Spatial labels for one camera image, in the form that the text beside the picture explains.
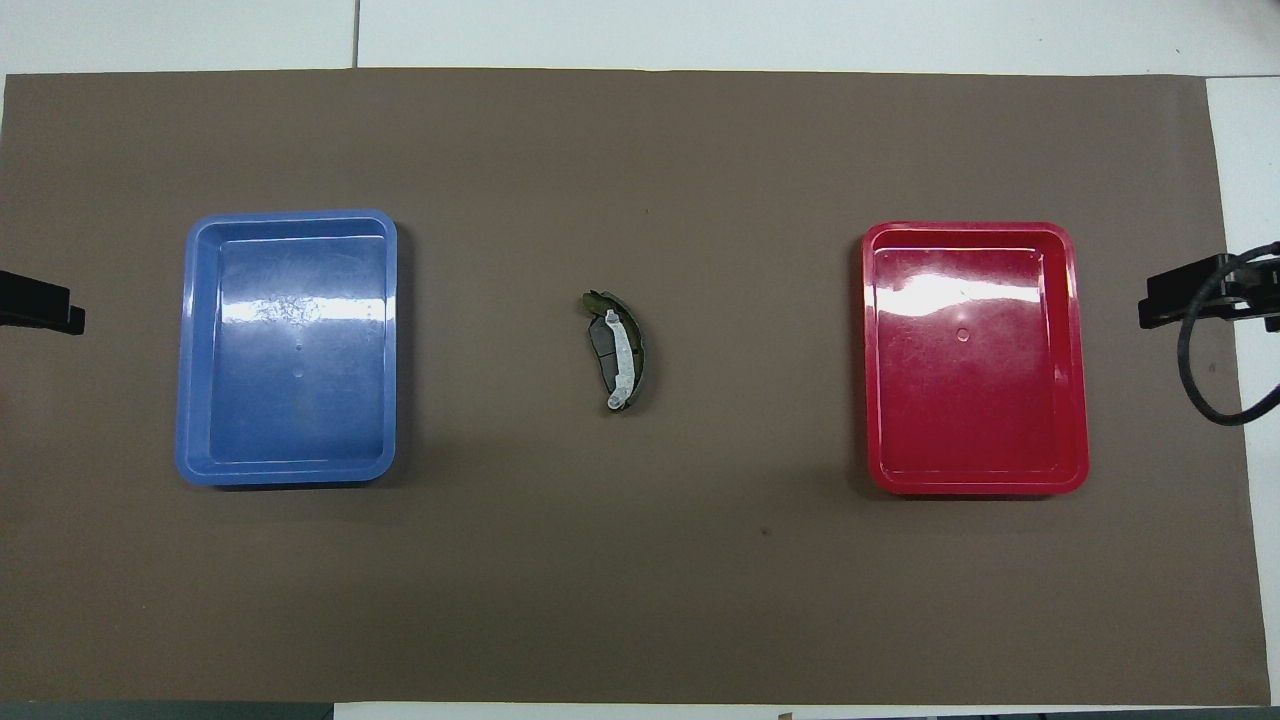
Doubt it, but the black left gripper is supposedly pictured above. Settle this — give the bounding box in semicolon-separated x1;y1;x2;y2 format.
0;270;87;335

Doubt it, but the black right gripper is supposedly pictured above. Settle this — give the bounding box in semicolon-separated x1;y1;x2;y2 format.
1137;248;1280;333

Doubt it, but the curved brake shoe white web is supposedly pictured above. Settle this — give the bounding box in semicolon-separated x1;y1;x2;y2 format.
581;289;647;414

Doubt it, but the dark brake pad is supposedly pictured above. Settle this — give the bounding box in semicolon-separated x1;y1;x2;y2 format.
588;318;643;403

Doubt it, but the red plastic tray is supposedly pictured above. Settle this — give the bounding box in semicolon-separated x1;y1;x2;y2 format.
862;221;1091;497

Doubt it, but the blue plastic tray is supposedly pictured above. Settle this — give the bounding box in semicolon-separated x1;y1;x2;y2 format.
175;209;399;488

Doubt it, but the brown table mat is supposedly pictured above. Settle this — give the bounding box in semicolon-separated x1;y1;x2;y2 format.
0;68;1271;707

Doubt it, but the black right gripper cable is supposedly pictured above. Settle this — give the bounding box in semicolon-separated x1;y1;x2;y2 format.
1177;240;1280;427

